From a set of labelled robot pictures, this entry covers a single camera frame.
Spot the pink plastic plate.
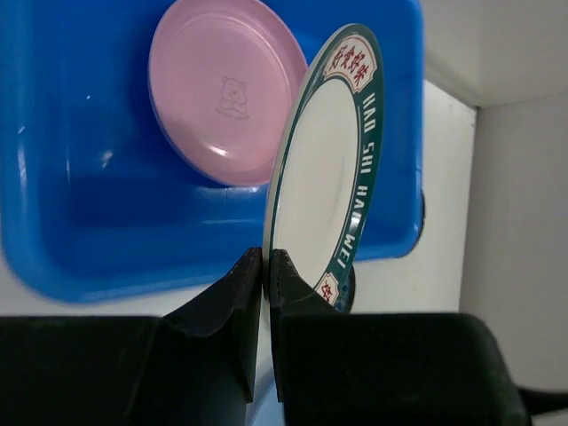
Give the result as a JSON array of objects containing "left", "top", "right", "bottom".
[{"left": 148, "top": 1, "right": 307, "bottom": 186}]

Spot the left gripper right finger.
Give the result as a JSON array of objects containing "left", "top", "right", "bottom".
[{"left": 268, "top": 250, "right": 528, "bottom": 425}]

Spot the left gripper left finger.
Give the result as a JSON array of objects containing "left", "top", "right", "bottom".
[{"left": 1, "top": 248, "right": 262, "bottom": 425}]

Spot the blue plastic bin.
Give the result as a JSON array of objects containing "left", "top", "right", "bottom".
[{"left": 1, "top": 1, "right": 423, "bottom": 303}]

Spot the white plate green lettered rim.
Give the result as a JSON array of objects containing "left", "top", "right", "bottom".
[{"left": 263, "top": 23, "right": 385, "bottom": 312}]

